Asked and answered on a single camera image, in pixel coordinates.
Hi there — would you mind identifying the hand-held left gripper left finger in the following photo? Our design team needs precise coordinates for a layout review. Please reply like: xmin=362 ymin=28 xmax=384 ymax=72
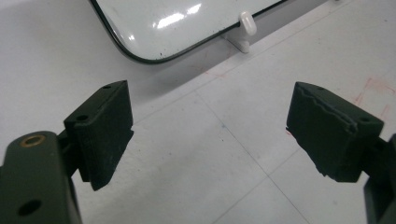
xmin=64 ymin=79 xmax=134 ymax=191

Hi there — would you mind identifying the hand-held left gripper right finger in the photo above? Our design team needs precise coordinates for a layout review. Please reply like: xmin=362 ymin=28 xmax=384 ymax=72
xmin=285 ymin=81 xmax=385 ymax=184

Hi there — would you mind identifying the white whiteboard with black rim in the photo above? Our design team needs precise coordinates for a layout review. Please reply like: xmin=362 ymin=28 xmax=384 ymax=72
xmin=89 ymin=0 xmax=289 ymax=65

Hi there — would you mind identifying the white whiteboard stand clip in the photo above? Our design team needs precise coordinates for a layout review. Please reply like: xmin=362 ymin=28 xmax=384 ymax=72
xmin=221 ymin=11 xmax=258 ymax=54

